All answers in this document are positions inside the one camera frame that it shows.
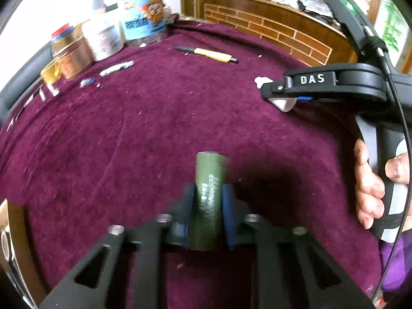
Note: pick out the white tube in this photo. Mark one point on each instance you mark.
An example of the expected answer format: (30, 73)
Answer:
(270, 90)

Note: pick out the blue label clear jar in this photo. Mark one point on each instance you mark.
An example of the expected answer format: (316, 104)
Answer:
(143, 21)

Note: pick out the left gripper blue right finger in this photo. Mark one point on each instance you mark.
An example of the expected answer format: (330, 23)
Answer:
(289, 268)

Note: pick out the person right hand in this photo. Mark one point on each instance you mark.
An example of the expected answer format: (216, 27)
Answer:
(370, 188)

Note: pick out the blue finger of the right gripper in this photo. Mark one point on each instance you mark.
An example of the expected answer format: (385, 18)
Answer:
(304, 98)

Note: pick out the brown label jar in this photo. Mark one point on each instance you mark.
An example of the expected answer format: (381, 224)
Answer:
(74, 58)

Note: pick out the black leather sofa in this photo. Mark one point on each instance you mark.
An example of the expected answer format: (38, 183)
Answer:
(27, 76)

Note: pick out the cardboard tray box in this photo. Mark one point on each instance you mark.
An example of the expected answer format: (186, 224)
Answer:
(16, 257)

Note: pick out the wooden side cabinet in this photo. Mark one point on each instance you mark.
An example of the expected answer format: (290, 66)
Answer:
(310, 41)

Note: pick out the purple tablecloth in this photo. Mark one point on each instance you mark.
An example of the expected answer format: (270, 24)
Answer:
(120, 151)

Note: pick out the white thin pen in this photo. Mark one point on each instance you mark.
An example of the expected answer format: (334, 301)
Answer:
(41, 94)

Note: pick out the green lighter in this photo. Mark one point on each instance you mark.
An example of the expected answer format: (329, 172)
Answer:
(206, 217)

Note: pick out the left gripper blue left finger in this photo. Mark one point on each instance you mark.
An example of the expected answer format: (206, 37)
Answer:
(95, 281)

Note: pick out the gold tape red blue lid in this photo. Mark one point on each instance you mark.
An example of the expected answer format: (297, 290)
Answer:
(64, 36)

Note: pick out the yellow black pen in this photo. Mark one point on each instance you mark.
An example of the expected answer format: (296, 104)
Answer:
(217, 56)

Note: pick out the white plastic tub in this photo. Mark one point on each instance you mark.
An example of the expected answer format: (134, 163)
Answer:
(103, 35)

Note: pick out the yellow tape roll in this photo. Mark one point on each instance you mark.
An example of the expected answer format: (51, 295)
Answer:
(51, 73)

